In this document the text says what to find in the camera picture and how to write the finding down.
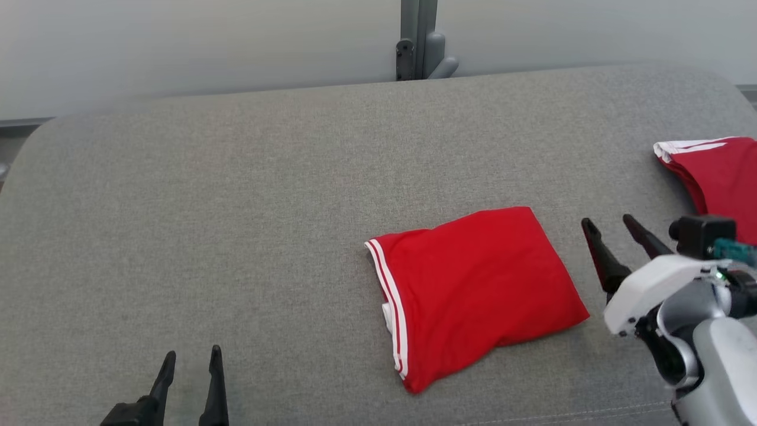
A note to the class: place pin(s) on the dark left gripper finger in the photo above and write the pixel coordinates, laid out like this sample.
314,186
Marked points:
162,378
214,390

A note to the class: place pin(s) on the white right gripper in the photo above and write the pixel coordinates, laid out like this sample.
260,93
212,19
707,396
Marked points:
656,290

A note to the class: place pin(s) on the red shorts with white stripes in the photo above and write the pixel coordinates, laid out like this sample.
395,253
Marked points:
724,183

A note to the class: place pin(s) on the red jersey with white trim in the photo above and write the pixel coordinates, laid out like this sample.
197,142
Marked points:
479,290

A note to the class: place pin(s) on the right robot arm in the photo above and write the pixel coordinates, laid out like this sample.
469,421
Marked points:
721,355

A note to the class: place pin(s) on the grey fabric sofa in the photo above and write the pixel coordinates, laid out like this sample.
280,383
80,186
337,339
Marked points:
236,207

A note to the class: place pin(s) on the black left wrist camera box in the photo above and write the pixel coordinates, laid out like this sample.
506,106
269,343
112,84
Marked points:
133,413

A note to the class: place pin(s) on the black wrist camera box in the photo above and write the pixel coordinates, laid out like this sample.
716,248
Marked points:
133,413
704,234

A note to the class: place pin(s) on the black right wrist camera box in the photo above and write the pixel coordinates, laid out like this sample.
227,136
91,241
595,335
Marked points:
704,234

